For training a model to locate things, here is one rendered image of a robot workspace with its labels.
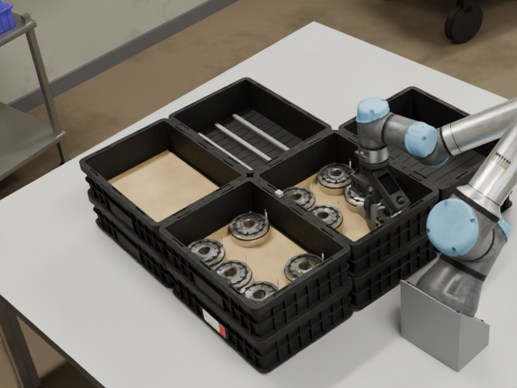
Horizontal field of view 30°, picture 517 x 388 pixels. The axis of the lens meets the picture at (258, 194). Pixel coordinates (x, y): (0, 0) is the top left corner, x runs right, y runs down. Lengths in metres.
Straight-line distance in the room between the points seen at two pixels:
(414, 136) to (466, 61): 2.56
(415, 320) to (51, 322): 0.94
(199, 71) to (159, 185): 2.15
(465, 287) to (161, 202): 0.89
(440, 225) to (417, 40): 2.88
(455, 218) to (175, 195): 0.89
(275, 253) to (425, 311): 0.42
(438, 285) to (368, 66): 1.31
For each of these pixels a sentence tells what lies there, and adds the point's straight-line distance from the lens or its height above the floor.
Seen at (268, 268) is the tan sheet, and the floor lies 0.83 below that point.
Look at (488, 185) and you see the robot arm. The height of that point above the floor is 1.14.
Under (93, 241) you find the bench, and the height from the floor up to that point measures 0.70.
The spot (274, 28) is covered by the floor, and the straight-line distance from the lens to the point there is 5.11.
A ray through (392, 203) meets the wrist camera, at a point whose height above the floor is 0.97.
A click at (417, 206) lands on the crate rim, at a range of 2.40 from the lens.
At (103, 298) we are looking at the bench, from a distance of 2.61.
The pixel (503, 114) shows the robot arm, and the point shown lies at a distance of 2.30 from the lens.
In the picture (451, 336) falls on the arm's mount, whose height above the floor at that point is 0.81.
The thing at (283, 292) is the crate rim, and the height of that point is 0.93.
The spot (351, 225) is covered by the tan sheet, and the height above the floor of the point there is 0.83.
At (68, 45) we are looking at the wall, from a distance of 4.82.
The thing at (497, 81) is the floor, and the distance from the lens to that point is 4.61.
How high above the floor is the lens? 2.46
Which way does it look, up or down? 38 degrees down
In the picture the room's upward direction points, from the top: 7 degrees counter-clockwise
